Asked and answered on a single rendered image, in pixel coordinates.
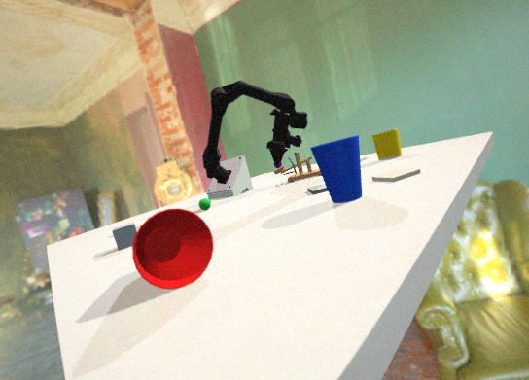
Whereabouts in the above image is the blue cup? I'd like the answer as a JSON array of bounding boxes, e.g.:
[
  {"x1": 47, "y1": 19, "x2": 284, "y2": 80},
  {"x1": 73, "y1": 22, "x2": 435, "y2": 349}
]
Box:
[{"x1": 311, "y1": 135, "x2": 362, "y2": 203}]

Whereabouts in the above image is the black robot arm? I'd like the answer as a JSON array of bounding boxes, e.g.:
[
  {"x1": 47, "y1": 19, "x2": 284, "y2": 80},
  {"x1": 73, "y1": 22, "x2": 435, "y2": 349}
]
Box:
[{"x1": 202, "y1": 81, "x2": 307, "y2": 184}]

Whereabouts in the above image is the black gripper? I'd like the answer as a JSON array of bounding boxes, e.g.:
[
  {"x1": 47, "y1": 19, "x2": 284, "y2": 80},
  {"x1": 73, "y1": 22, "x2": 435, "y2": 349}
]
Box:
[{"x1": 266, "y1": 126, "x2": 291, "y2": 166}]

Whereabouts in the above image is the yellow cup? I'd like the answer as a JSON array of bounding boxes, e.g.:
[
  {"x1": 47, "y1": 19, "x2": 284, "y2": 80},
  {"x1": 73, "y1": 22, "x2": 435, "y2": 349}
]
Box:
[{"x1": 372, "y1": 129, "x2": 402, "y2": 160}]

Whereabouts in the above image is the green ball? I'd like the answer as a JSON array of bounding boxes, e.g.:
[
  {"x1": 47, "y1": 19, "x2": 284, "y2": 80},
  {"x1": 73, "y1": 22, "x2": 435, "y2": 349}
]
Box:
[{"x1": 198, "y1": 198, "x2": 211, "y2": 210}]

